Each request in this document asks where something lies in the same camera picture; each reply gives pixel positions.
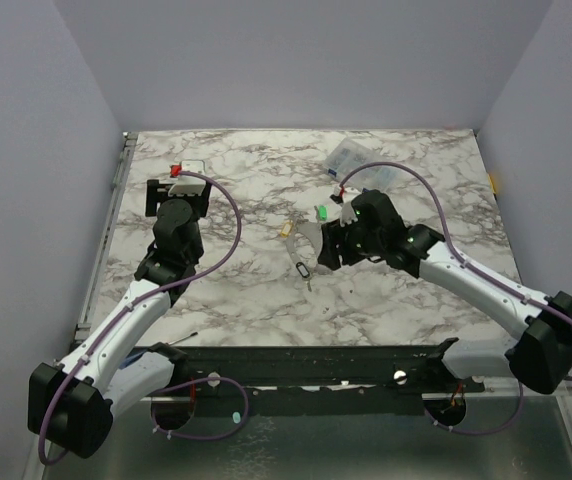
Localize large metal keyring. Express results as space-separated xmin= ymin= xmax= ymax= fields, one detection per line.
xmin=283 ymin=220 xmax=323 ymax=276

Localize key with green tag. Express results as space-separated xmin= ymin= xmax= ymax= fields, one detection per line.
xmin=315 ymin=205 xmax=328 ymax=222

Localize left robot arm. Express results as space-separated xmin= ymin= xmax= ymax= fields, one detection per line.
xmin=28 ymin=171 xmax=213 ymax=465

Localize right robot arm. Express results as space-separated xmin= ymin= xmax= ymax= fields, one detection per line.
xmin=316 ymin=190 xmax=572 ymax=394

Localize clear plastic organizer box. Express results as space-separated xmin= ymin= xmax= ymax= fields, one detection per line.
xmin=324 ymin=138 xmax=396 ymax=192

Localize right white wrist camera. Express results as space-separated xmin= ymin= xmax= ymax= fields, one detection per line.
xmin=330 ymin=186 xmax=358 ymax=227

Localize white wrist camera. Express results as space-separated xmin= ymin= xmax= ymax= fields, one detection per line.
xmin=168 ymin=160 xmax=206 ymax=197
xmin=330 ymin=186 xmax=358 ymax=227

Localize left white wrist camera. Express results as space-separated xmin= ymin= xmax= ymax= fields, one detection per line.
xmin=168 ymin=160 xmax=206 ymax=197

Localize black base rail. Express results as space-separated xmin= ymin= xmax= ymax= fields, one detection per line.
xmin=148 ymin=342 xmax=469 ymax=416

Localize left aluminium side rail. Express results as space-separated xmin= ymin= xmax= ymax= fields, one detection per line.
xmin=73 ymin=131 xmax=139 ymax=344

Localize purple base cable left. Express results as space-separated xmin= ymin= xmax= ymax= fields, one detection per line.
xmin=151 ymin=375 xmax=250 ymax=442

